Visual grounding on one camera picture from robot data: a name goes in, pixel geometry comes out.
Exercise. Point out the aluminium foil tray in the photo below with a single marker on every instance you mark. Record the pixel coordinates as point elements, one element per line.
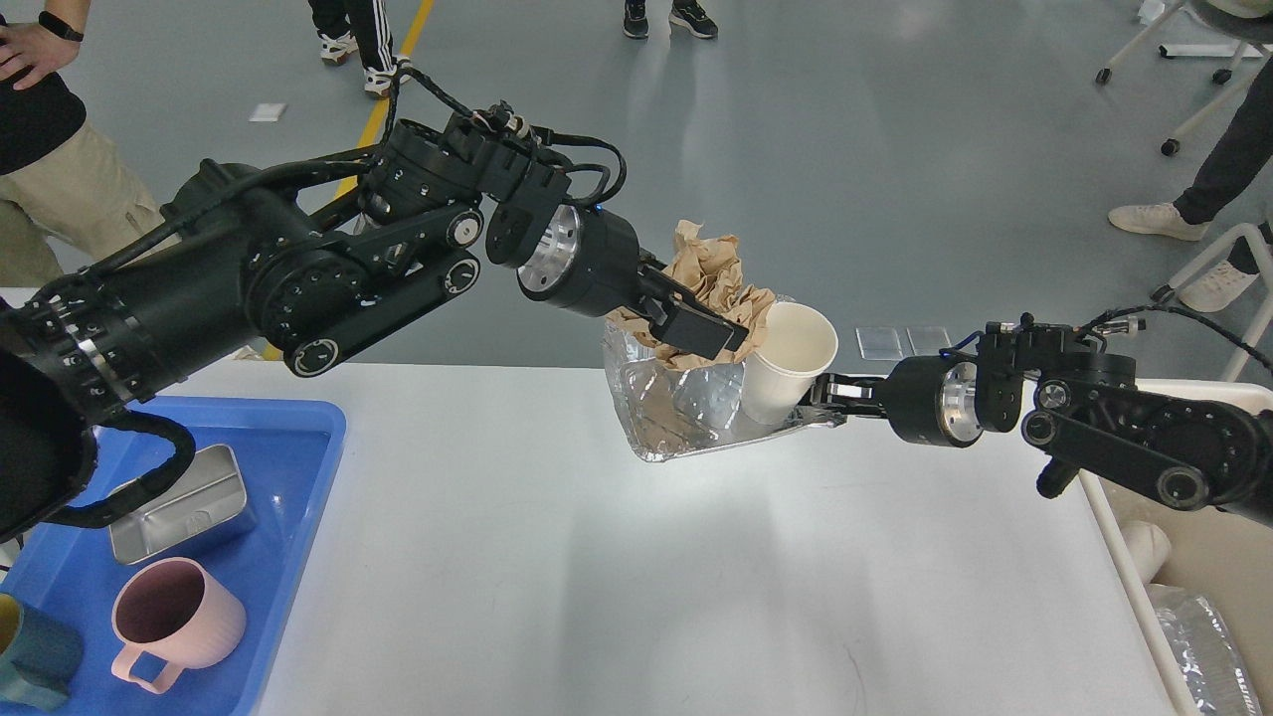
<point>668,414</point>

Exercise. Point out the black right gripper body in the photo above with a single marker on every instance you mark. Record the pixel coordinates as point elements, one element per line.
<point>929,400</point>

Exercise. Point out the pink mug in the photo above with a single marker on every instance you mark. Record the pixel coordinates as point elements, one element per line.
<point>173,616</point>

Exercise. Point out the white chair leg right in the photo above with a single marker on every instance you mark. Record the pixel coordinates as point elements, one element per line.
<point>1223,282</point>

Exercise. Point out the person in black sneakers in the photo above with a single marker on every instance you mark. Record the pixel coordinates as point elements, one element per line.
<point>689,15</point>

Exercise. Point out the clear floor plate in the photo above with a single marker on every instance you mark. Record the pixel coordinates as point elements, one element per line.
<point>879,344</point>
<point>928,340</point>

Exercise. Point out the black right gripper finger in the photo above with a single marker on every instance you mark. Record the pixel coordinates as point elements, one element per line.
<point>847,395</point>

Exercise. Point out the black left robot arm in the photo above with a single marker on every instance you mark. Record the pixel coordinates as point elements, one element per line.
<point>322,258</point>

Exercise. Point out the beige plastic bin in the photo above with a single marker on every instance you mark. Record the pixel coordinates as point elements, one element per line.
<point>1223,556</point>

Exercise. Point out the square stainless steel tray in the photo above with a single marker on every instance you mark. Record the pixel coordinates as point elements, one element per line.
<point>208,507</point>

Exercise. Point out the teal cup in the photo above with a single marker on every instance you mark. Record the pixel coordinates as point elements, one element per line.
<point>39,656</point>

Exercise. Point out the white cup inside bin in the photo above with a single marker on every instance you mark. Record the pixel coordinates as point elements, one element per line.
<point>1148,546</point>

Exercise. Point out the brown paper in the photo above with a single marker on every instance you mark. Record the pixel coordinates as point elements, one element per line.
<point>712,270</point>

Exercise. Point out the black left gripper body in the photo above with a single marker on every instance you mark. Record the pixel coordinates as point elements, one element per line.
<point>587,261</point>

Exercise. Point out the person in dark trousers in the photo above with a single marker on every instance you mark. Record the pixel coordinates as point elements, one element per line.
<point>1234,162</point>

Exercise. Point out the cream paper cup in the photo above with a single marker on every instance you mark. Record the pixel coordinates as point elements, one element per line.
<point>800,345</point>

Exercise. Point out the clear floor plate right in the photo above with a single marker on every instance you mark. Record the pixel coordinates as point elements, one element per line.
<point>928,340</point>

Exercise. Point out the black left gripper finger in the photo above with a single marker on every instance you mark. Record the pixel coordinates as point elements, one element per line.
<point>676,317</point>

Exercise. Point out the person in beige trousers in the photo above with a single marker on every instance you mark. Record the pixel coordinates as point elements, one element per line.
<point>59,176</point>

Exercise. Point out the foil tray inside bin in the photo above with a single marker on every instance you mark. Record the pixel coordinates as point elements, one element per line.
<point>1212,668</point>

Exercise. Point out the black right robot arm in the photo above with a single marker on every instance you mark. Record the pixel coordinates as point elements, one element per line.
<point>1069,396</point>

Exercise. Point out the person in striped track pants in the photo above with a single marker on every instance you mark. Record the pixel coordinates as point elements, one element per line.
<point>347,28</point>

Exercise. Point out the clear floor plate left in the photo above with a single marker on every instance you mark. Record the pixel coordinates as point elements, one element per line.
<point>879,344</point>

